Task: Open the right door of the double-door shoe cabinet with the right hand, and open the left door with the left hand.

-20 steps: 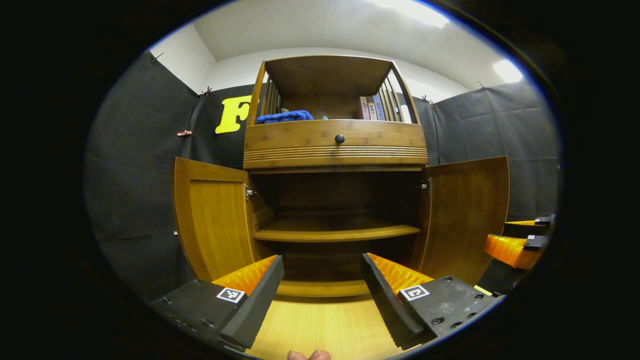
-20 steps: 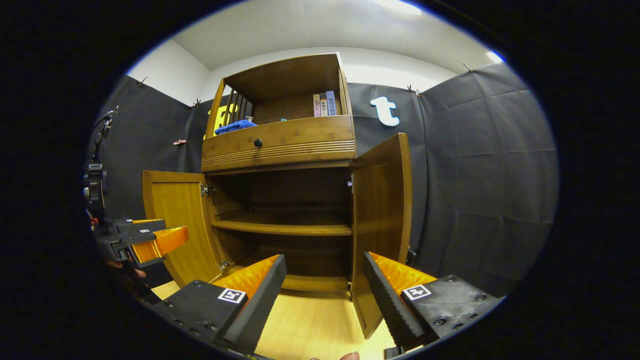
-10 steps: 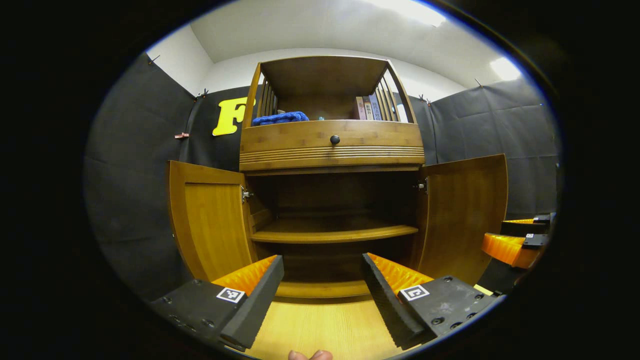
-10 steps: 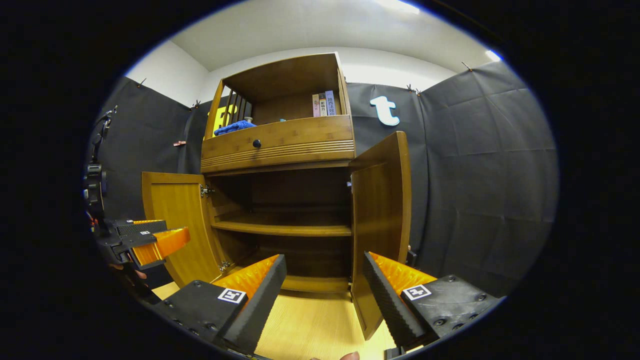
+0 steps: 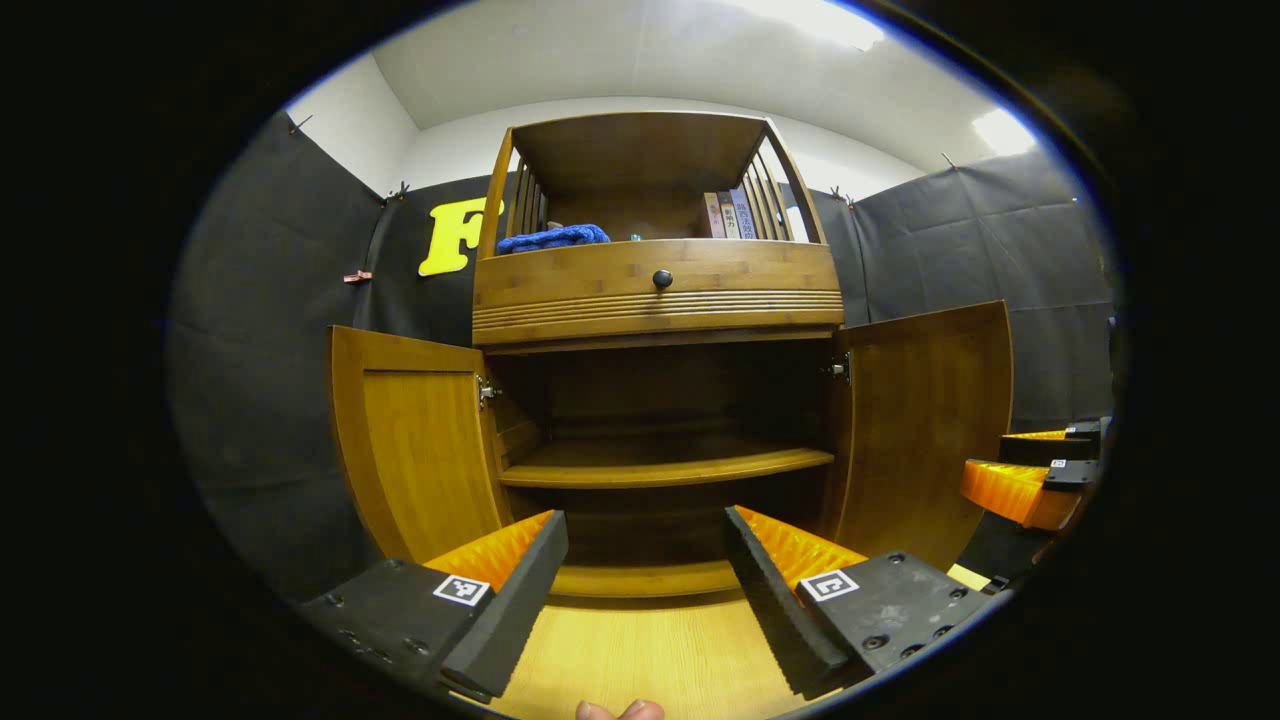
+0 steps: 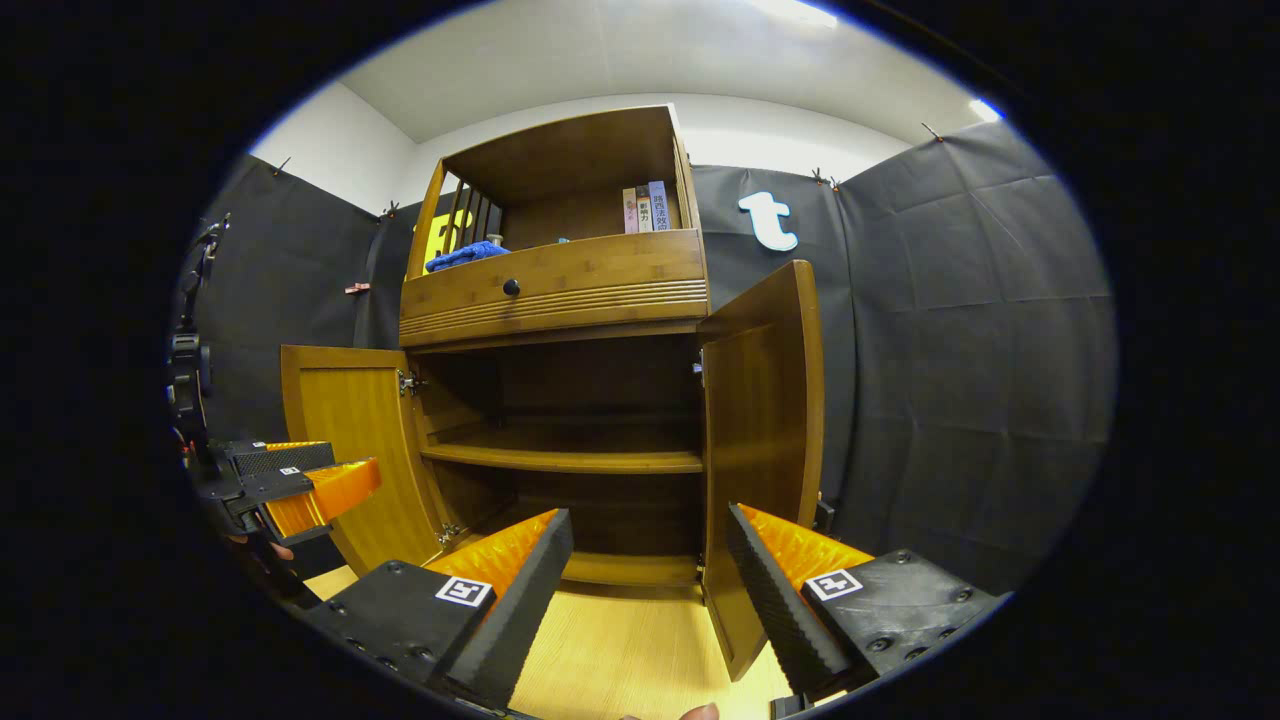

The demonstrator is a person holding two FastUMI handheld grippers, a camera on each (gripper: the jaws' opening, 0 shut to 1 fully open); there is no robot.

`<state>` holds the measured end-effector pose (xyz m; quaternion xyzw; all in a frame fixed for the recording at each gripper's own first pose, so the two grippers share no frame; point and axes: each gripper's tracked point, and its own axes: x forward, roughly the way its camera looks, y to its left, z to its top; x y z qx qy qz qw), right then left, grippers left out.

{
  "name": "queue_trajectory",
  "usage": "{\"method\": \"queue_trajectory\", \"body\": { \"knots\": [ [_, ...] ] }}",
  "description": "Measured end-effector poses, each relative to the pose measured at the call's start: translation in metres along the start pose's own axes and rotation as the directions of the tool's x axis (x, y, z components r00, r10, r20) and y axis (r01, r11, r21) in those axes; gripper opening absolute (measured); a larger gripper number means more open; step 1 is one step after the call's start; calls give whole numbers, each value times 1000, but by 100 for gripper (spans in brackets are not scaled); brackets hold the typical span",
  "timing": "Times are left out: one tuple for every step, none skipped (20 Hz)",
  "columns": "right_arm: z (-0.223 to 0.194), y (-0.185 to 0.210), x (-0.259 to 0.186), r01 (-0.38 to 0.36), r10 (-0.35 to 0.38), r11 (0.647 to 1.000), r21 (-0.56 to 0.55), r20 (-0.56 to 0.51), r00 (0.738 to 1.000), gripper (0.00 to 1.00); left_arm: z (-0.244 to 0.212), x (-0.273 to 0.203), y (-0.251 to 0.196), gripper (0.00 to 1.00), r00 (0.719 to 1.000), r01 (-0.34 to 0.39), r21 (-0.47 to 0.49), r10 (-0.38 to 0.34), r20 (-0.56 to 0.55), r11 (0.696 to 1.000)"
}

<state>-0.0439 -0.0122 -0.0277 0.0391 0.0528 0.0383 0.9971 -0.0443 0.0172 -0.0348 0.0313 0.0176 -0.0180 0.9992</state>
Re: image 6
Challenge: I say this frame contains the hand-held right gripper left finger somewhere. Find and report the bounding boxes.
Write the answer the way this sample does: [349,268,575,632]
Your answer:
[300,508,575,711]

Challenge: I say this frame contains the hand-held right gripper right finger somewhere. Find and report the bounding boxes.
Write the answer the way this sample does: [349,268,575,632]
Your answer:
[725,503,1011,701]

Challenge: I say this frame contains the wooden cabinet door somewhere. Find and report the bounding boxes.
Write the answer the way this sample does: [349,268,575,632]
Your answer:
[697,260,826,683]
[280,345,451,578]

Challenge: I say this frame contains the wooden double-door shoe cabinet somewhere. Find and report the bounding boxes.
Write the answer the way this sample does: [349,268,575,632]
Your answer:
[280,104,826,683]

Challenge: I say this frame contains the wooden cabinet drawer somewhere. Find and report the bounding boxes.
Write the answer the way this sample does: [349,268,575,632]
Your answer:
[400,229,711,349]

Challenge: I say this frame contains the blue cloth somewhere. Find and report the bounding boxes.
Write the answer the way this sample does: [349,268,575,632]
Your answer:
[424,241,511,273]

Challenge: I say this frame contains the black backdrop cloth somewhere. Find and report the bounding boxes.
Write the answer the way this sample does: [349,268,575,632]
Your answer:
[190,120,1119,596]

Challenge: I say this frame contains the long ceiling light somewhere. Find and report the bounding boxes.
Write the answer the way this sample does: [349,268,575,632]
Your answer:
[750,0,841,29]

